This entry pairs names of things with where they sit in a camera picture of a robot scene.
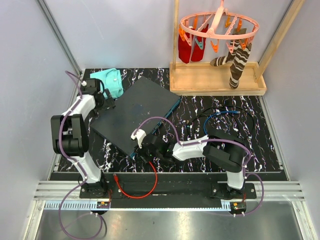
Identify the brown striped sock long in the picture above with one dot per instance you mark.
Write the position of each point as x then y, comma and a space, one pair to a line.
237, 67

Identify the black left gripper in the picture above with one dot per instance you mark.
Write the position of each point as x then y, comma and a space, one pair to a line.
108, 103

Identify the wooden rack with tray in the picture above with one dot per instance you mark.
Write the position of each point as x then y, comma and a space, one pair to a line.
201, 79

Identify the red sock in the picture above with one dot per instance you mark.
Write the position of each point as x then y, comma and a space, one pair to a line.
184, 48
198, 49

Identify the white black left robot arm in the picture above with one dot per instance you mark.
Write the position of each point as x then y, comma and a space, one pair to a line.
70, 136

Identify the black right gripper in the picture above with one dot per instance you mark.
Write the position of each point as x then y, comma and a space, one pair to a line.
141, 152

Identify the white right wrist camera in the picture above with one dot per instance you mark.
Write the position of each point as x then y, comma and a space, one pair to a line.
138, 135

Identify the folded teal cloth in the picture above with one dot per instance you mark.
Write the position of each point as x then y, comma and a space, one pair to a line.
112, 81

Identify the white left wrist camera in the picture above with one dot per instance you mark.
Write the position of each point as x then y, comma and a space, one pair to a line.
90, 86

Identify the red sock left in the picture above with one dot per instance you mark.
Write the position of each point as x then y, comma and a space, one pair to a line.
184, 48

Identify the red sock right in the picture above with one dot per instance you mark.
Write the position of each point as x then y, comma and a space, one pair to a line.
198, 49

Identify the dark grey network switch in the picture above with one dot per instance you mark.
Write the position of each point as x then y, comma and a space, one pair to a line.
142, 100

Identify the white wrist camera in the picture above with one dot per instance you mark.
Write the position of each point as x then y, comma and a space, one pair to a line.
90, 86
138, 135

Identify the brown striped sock rear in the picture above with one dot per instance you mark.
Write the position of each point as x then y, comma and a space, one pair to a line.
222, 60

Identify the pink round clip hanger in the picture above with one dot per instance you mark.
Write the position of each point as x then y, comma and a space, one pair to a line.
218, 26

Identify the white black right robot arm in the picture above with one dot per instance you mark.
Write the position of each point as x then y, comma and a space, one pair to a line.
224, 150

